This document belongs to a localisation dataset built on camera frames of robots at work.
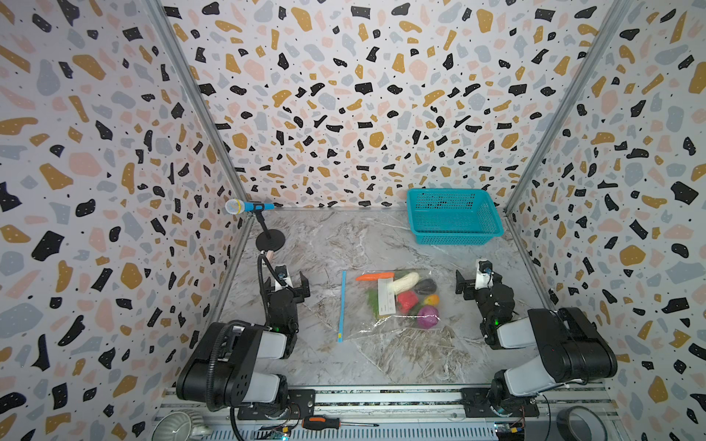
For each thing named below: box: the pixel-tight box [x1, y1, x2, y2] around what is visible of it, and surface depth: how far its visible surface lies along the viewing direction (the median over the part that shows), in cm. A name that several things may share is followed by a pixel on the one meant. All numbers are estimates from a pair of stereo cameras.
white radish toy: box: [387, 271, 421, 295], surface depth 94 cm
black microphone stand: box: [255, 209, 286, 252], surface depth 112 cm
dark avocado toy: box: [413, 278, 438, 295], surface depth 95 cm
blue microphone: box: [224, 198, 275, 215], surface depth 90 cm
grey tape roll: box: [556, 405, 608, 441], surface depth 71 cm
